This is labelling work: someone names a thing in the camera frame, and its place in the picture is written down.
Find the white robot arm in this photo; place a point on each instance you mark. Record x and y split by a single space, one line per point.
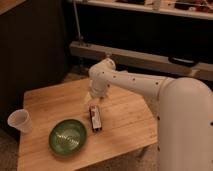
184 114

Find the metal pole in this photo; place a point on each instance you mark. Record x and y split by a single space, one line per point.
79 36

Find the wooden table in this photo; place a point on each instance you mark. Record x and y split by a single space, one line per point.
127 125

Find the green glass bowl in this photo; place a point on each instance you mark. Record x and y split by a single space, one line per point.
67 137

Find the long grey case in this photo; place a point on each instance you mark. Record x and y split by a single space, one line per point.
141 60

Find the white shelf with clutter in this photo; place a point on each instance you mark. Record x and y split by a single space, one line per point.
154 8

